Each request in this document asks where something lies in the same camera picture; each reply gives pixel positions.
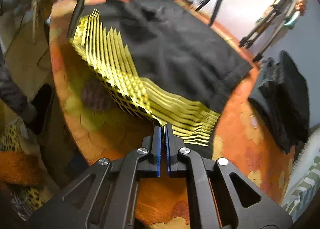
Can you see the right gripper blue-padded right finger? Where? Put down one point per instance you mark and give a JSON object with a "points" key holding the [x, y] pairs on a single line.
{"points": [[173, 144]]}

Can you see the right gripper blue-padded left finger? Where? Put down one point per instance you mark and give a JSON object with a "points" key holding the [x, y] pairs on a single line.
{"points": [[150, 163]]}

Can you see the black shorts with yellow stripes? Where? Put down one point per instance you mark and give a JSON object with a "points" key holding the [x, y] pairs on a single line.
{"points": [[159, 61]]}

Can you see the orange floral bedsheet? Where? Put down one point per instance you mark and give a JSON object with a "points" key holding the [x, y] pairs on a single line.
{"points": [[101, 129]]}

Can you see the stack of folded black pants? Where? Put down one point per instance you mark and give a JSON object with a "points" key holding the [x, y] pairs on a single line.
{"points": [[281, 98]]}

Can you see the green striped white pillow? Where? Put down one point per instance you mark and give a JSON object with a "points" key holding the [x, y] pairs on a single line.
{"points": [[304, 179]]}

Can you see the colourful cloth hanging on tripod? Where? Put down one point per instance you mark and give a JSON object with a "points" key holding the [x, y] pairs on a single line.
{"points": [[296, 9]]}

